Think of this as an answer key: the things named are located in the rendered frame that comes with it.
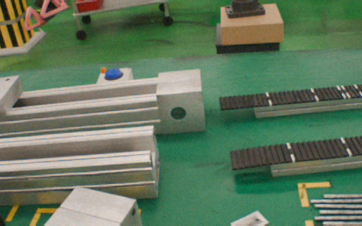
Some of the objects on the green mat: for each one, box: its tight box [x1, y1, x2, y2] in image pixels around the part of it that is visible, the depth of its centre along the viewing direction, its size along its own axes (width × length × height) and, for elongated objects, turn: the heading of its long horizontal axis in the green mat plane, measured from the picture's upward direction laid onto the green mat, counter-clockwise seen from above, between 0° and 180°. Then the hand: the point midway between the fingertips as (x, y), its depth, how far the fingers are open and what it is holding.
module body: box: [0, 77, 162, 141], centre depth 87 cm, size 80×10×8 cm, turn 100°
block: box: [156, 69, 205, 134], centre depth 85 cm, size 9×12×10 cm
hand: (34, 21), depth 104 cm, fingers open, 9 cm apart
